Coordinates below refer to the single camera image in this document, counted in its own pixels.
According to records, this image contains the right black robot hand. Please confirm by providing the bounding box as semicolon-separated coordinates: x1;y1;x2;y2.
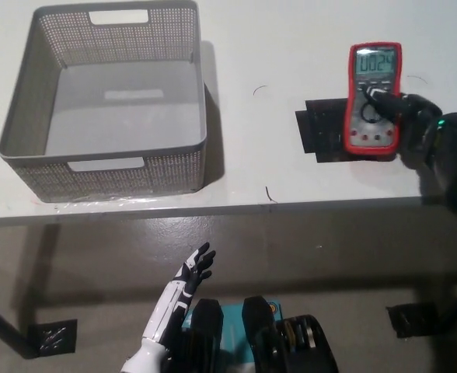
362;87;444;167

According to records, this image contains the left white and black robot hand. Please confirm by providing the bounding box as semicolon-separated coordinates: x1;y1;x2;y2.
172;242;217;302

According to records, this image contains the red digital multimeter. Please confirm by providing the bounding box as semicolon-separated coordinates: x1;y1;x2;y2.
343;40;403;157

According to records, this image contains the black tape patch on table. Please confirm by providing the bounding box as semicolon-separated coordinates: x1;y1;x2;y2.
295;99;369;164

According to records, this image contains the black and teal robot body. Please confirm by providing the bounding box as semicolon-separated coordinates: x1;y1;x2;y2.
162;295;340;373

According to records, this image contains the grey perforated plastic basket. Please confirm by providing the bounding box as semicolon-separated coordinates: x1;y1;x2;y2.
0;0;208;204

